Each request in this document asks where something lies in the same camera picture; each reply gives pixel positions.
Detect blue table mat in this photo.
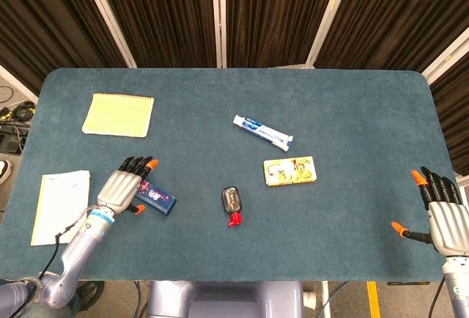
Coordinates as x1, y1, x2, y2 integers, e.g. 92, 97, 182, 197
0, 67, 459, 283

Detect dark brown curtain panel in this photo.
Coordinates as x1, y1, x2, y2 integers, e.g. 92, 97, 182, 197
91, 0, 218, 69
314, 0, 469, 73
225, 0, 344, 69
428, 62, 469, 177
0, 0, 128, 95

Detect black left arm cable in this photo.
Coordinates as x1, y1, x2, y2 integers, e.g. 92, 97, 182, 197
36, 207, 93, 283

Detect black leather shoe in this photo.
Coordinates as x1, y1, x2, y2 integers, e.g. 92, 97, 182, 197
69, 281, 106, 314

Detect black yellow floor cables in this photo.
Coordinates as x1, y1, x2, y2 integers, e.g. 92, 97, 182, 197
0, 100, 37, 125

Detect blue jeans leg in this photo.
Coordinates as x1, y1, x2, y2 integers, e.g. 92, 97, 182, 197
0, 302, 81, 318

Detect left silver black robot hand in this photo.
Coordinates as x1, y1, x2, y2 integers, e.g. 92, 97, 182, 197
97, 155, 160, 217

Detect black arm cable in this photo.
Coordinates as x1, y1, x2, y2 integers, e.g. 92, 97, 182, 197
426, 281, 445, 318
36, 207, 93, 283

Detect yellow floor tape strip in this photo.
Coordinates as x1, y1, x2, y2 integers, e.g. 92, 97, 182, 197
366, 281, 380, 318

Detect white table leg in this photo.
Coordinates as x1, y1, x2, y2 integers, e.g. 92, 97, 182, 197
320, 280, 333, 318

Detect white paper pad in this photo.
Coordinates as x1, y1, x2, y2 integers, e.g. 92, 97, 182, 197
30, 170, 91, 247

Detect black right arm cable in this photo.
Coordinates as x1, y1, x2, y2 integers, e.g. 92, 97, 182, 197
426, 281, 445, 318

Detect white power strip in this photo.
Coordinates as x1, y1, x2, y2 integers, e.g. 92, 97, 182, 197
303, 287, 317, 311

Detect blue and white box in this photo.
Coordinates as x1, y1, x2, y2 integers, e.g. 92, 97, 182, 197
133, 180, 177, 218

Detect yellow spiral notepad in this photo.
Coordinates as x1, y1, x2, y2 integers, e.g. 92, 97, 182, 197
81, 92, 155, 138

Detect white sneaker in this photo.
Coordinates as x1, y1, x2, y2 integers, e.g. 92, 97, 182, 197
0, 159, 14, 186

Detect yellow snack box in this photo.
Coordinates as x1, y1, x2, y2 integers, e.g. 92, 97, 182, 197
262, 155, 317, 188

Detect black foot pedal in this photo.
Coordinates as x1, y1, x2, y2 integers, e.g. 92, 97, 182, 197
0, 123, 30, 156

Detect lilac robot base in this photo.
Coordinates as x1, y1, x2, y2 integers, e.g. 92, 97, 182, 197
146, 280, 305, 318

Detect black and red car key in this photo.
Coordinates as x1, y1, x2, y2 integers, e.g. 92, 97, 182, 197
221, 185, 244, 229

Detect white partition frame post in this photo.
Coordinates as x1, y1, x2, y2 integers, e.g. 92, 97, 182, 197
78, 0, 137, 69
210, 0, 228, 69
305, 0, 355, 70
421, 34, 469, 85
0, 63, 40, 100

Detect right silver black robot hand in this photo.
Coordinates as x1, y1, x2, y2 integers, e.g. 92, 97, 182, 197
390, 166, 469, 259

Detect white blue toothpaste tube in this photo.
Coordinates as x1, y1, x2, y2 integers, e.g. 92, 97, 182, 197
232, 114, 295, 152

